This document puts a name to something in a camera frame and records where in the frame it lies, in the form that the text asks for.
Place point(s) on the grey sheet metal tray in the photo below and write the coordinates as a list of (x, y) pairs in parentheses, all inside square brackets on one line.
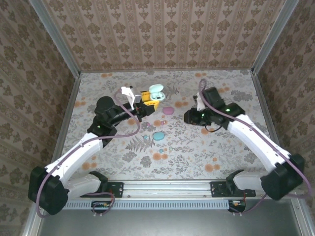
[(172, 223)]

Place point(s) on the floral patterned table cloth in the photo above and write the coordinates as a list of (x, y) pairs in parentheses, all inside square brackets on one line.
[(172, 169)]

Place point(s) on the small black connector box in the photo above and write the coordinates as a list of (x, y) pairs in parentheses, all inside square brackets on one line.
[(237, 207), (101, 207)]

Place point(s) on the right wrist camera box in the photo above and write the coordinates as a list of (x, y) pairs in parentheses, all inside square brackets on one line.
[(200, 104)]

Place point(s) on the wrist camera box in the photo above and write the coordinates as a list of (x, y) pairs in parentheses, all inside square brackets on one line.
[(200, 104), (128, 92)]

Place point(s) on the aluminium frame post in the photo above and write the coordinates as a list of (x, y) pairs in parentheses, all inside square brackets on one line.
[(57, 39), (272, 37)]

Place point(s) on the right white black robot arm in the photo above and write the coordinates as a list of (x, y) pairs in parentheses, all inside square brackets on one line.
[(258, 142)]

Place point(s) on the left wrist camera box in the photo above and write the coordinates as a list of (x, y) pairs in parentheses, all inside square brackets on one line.
[(128, 92)]

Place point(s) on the pink earbud charging case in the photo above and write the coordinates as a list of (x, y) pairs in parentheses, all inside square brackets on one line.
[(168, 110)]

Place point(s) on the mint green earbud charging case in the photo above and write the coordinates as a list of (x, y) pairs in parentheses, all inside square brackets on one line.
[(157, 89)]

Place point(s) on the blue earbud charging case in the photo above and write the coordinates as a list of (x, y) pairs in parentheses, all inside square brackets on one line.
[(158, 136)]

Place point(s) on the long aluminium mounting rail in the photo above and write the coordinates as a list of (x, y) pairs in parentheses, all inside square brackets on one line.
[(167, 188)]

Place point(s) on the aluminium table side rail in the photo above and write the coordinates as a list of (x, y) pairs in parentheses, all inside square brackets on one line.
[(263, 103), (72, 98)]

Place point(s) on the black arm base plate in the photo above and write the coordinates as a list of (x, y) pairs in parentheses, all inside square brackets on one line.
[(216, 189), (118, 189)]

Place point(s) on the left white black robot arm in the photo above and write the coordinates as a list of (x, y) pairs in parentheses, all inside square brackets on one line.
[(73, 157)]

